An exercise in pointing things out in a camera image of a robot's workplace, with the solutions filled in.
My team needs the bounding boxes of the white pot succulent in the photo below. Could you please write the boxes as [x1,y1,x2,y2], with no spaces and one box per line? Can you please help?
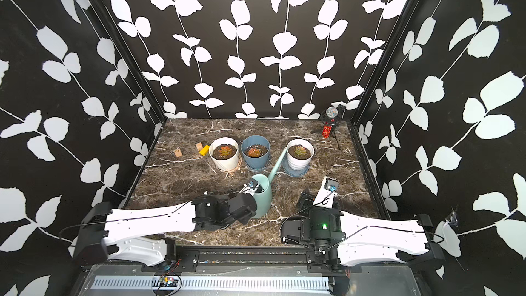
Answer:
[209,137,240,160]
[286,138,315,171]

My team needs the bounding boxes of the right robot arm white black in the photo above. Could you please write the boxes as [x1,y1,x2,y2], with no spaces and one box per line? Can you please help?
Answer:
[279,187,445,272]

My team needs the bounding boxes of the small wooden cube with dot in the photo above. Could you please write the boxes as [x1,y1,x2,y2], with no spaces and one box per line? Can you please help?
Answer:
[173,149,183,158]

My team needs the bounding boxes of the small circuit board with wires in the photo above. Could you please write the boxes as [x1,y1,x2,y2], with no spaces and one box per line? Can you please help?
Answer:
[152,275,182,290]

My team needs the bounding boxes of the white slotted cable duct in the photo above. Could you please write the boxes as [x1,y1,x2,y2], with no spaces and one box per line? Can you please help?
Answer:
[88,275,330,293]

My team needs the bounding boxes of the blue saucer under right pot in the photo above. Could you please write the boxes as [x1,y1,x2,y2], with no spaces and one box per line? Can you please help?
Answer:
[282,158,310,178]

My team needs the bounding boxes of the yellow block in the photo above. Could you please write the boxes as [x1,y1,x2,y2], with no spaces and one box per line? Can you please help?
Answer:
[199,145,210,156]

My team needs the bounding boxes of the woven coaster under left pot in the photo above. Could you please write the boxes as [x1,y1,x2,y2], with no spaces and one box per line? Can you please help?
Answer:
[212,157,242,173]

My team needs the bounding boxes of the red glitter microphone on stand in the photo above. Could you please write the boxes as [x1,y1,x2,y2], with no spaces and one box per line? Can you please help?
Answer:
[310,104,346,150]

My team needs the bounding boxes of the small wooden block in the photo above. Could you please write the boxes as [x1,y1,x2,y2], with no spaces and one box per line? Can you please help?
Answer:
[195,143,204,152]

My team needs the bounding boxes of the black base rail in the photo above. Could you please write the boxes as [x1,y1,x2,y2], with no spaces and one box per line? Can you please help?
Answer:
[137,241,416,276]

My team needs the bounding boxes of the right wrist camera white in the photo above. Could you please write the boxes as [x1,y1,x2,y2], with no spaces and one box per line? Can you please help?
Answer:
[313,176,339,208]

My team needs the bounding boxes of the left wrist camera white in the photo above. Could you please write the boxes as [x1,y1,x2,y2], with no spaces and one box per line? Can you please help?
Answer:
[240,178,264,194]

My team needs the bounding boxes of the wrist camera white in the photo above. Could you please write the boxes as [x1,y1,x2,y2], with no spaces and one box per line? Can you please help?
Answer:
[313,176,339,208]
[240,178,264,194]

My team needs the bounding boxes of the mint green watering can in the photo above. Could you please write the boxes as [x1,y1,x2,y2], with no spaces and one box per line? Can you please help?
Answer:
[251,148,286,219]

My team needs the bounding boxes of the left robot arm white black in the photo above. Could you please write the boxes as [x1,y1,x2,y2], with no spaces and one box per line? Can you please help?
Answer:
[73,193,258,267]

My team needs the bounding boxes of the blue pot middle succulent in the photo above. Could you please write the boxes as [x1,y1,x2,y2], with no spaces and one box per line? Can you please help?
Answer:
[241,135,271,171]

